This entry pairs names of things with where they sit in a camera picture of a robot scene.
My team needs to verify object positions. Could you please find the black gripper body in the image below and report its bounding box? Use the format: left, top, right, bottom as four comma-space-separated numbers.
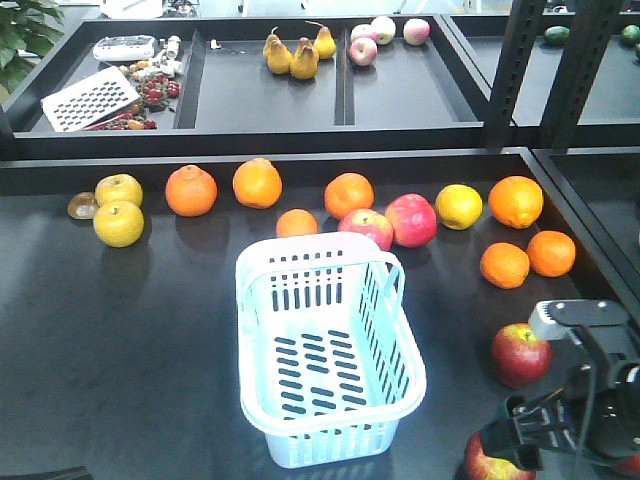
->
505, 325, 639, 466

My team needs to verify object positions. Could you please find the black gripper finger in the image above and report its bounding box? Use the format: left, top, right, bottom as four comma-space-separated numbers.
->
480, 417, 543, 471
528, 299, 629, 341

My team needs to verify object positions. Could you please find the dark red apple front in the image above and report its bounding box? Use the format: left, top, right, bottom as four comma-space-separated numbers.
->
463, 432, 536, 480

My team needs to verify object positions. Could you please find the dark red apple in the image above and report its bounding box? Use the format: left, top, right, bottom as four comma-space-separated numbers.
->
463, 432, 536, 480
491, 322, 553, 390

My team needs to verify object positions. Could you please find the light blue plastic basket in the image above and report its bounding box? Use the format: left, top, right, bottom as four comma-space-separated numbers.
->
235, 232, 427, 468

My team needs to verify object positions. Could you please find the small orange lower right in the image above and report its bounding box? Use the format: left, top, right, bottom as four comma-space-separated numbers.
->
527, 230, 576, 278

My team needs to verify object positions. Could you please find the small orange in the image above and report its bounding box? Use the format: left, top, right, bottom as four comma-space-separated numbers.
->
480, 242, 530, 289
527, 230, 576, 278
276, 209, 319, 238

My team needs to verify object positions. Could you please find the small orange lower left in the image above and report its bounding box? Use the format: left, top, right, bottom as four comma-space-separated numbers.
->
480, 242, 530, 289

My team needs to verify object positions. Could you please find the large orange right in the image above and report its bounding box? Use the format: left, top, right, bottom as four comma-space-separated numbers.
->
489, 175, 544, 229

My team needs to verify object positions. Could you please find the large orange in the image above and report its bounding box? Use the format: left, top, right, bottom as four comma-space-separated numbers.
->
489, 175, 544, 229
232, 157, 283, 209

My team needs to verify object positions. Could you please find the yellow round fruit right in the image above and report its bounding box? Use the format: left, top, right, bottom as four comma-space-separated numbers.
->
435, 184, 483, 230

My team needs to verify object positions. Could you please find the red pink apple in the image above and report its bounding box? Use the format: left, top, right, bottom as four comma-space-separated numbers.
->
385, 193, 437, 248

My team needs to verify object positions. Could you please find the red apple with stem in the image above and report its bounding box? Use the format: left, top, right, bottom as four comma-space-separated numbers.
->
337, 208, 394, 251

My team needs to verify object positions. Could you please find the small orange centre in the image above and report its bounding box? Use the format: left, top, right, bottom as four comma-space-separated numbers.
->
276, 209, 319, 238

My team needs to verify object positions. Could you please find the pink apple back tray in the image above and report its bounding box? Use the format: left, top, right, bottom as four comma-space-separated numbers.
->
348, 37, 378, 67

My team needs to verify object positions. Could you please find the brown yellow pear group front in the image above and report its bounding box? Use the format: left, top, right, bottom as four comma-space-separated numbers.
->
290, 37, 319, 80

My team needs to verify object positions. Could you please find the brown yellow pear back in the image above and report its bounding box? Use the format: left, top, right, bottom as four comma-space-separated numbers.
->
313, 26, 337, 60

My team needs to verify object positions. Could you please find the orange far left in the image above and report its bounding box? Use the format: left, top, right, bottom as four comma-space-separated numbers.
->
165, 164, 218, 217

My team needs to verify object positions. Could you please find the yellow apple front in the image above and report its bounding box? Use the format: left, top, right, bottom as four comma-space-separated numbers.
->
93, 200, 144, 248

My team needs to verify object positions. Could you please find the yellow apple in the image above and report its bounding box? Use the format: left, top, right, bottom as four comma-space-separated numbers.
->
94, 173, 143, 207
93, 200, 144, 248

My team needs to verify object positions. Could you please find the yellow apple back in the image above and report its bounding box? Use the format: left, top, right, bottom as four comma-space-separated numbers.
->
94, 173, 143, 207

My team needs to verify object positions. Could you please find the white device box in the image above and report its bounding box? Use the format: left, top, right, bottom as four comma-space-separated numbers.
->
92, 35, 156, 62

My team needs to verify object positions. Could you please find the white perforated tray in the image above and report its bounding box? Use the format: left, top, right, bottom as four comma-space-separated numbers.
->
41, 67, 140, 132

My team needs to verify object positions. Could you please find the potted green plant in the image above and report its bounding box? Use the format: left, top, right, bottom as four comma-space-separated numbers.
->
1, 0, 64, 93

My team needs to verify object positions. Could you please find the black rack post right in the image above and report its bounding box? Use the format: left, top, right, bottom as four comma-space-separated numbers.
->
539, 0, 622, 148

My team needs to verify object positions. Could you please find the black rack post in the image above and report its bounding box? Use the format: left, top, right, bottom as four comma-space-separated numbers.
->
539, 0, 622, 148
483, 0, 545, 149

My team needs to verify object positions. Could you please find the black rack post left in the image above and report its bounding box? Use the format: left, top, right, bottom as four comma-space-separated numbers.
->
483, 0, 545, 149

